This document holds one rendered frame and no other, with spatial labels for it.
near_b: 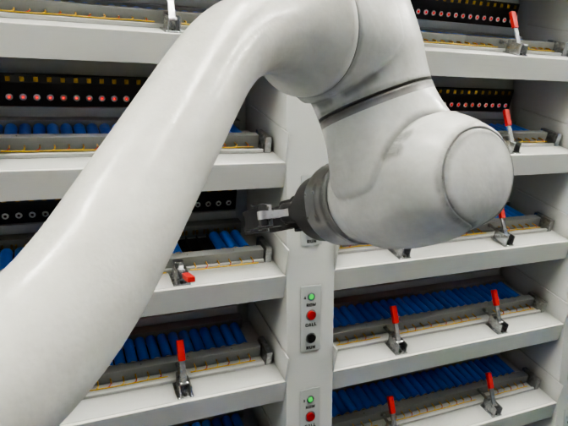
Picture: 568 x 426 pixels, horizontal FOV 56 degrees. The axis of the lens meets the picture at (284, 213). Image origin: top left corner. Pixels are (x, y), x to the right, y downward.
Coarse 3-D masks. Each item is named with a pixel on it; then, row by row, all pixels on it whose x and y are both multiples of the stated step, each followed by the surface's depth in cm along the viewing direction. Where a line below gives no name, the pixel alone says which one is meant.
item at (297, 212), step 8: (304, 184) 58; (296, 192) 59; (296, 200) 59; (280, 208) 61; (288, 208) 60; (296, 208) 58; (304, 208) 57; (288, 216) 60; (296, 216) 59; (304, 216) 57; (304, 224) 58; (304, 232) 59; (312, 232) 58; (320, 240) 60
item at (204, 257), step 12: (192, 252) 92; (204, 252) 93; (216, 252) 93; (228, 252) 94; (240, 252) 94; (252, 252) 95; (168, 264) 90; (192, 264) 91; (204, 264) 92; (240, 264) 93
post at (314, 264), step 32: (256, 96) 101; (288, 96) 88; (288, 128) 89; (320, 128) 92; (288, 160) 90; (320, 160) 93; (256, 192) 104; (288, 192) 91; (320, 256) 95; (288, 288) 94; (288, 320) 95; (288, 352) 96; (320, 352) 98; (288, 384) 97; (320, 384) 100; (288, 416) 98; (320, 416) 101
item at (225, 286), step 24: (192, 216) 103; (216, 216) 105; (264, 240) 98; (264, 264) 96; (168, 288) 86; (192, 288) 87; (216, 288) 89; (240, 288) 91; (264, 288) 93; (144, 312) 85; (168, 312) 87
